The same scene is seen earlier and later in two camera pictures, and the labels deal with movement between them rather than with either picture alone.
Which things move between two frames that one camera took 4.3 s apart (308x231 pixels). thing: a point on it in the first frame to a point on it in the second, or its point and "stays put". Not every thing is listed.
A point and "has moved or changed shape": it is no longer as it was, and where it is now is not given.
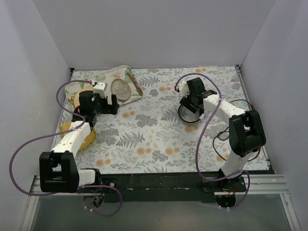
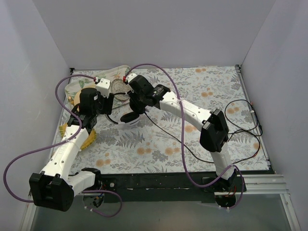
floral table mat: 147,134 stays put
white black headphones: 189,117 has moved or changed shape
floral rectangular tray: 106,81 stays put
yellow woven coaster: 90,140 stays put
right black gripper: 192,101 to 135,106
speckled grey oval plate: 121,88 stays put
